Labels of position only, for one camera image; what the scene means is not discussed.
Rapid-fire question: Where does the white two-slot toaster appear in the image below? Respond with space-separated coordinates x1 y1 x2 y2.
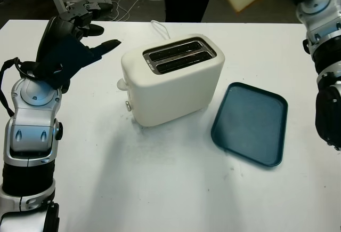
116 33 226 127

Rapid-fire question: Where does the dark teal plastic tray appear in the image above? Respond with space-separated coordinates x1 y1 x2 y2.
210 82 289 167

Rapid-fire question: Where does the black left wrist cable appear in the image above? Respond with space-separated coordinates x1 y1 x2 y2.
0 58 35 118

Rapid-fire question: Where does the white toaster power cord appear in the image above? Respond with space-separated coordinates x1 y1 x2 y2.
150 20 171 41

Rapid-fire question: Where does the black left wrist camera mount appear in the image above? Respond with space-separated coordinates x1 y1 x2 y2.
31 60 71 94

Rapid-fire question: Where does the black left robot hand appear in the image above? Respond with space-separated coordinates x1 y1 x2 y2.
36 0 123 83

